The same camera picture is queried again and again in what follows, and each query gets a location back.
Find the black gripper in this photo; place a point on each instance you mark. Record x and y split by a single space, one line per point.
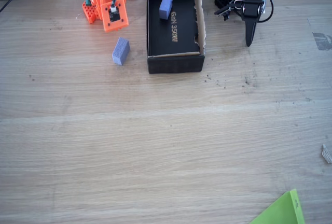
249 28

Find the purple textured foam block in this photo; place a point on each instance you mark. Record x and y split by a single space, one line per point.
166 7
120 51

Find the black cardboard box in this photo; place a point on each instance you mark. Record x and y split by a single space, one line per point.
179 63

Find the dark grey tape patch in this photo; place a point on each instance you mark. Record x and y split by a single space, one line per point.
323 41

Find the green table clamp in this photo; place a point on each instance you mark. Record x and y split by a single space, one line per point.
88 1

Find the light green sheet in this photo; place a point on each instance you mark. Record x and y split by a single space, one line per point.
284 211

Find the orange 3D-printed camera mount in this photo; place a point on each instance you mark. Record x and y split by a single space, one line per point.
115 16

